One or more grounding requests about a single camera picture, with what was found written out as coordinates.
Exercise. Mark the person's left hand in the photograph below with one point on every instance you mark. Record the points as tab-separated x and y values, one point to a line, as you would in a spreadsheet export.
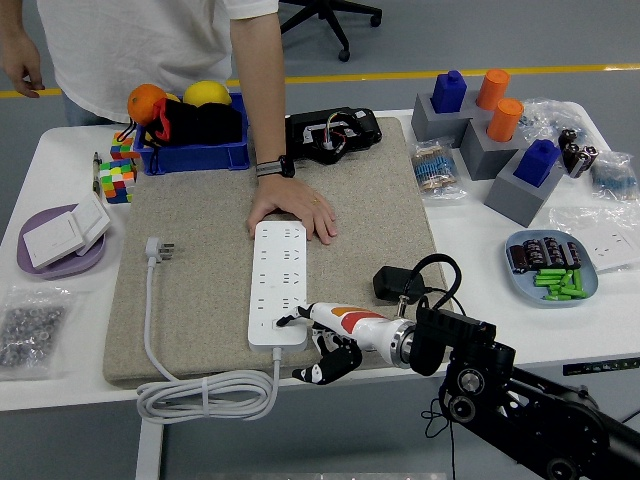
290	200

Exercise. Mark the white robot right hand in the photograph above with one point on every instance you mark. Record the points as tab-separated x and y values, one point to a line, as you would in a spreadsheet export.
360	325

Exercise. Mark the person's right hand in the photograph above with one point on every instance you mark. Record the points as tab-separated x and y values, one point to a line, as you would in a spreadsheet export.
22	65

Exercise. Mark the white power strip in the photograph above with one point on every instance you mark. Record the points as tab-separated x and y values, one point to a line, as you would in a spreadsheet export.
277	260

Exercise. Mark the person's right forearm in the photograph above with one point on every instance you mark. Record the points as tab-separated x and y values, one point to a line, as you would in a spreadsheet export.
10	20

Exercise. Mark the person's left forearm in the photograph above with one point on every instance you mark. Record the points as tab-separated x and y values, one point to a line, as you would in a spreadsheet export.
260	90

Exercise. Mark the black wristband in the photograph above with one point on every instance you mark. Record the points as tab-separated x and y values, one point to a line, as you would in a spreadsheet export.
272	167

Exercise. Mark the grey-brown mat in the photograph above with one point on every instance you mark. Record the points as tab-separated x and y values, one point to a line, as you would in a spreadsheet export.
200	200

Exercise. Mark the blue plastic bin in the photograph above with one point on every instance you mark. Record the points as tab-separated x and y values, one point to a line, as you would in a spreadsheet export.
200	157

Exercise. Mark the person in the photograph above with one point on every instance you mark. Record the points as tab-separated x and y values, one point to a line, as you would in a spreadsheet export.
140	45

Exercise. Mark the orange fruit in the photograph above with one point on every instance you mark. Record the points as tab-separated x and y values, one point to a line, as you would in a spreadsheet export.
142	100

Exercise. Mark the small colourful puzzle cube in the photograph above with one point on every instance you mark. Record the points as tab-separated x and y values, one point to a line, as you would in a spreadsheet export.
120	147

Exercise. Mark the silver pen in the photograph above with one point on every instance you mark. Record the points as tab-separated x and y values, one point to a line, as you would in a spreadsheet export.
96	172

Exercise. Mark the yellow lemon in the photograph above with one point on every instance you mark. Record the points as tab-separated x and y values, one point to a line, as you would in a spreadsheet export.
205	92

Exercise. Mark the bag of taped resistors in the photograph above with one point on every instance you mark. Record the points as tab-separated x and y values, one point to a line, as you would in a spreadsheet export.
435	170

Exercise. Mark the large colourful puzzle cube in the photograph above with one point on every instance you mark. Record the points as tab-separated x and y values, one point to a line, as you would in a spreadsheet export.
117	182

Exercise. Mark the black office chair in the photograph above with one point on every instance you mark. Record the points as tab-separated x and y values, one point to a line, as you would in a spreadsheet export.
344	54

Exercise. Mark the grey block holder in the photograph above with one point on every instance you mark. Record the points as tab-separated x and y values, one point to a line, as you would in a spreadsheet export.
482	155
515	200
430	125

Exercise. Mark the light blue plate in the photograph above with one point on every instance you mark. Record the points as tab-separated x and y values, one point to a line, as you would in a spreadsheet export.
520	290

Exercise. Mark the blue bottle-shaped peg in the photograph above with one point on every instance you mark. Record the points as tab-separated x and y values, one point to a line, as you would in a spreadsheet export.
536	162
448	92

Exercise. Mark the green battery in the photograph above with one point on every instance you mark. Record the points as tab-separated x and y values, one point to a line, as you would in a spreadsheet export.
557	297
573	292
578	280
567	278
550	274
547	281

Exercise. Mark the purple plate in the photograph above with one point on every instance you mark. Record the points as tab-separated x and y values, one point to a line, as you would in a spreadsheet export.
70	270

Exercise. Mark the orange cylinder peg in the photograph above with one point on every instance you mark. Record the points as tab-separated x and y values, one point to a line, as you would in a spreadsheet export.
505	120
492	87

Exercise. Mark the clear plastic bag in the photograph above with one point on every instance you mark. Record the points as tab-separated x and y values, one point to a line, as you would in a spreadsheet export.
570	220

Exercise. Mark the black table control panel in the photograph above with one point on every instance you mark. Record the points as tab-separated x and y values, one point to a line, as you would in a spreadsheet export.
600	367

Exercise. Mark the white table leg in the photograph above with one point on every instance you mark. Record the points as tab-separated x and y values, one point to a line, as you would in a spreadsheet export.
149	455

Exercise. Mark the bag of metal nuts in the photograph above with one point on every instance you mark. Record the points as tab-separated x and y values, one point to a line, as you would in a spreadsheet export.
30	332

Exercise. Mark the clear bag of blue parts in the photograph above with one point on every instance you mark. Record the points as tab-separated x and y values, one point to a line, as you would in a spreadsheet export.
550	115

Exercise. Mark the bag of blue resistors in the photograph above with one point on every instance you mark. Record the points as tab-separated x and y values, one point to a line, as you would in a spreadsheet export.
612	180

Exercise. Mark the small white wall switch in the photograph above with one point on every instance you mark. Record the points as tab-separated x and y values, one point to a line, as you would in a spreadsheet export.
92	217

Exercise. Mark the large white wall switch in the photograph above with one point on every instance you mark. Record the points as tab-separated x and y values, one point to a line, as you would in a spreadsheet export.
52	242

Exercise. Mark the white wall socket panel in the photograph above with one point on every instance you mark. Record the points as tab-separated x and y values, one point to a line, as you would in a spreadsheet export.
612	247

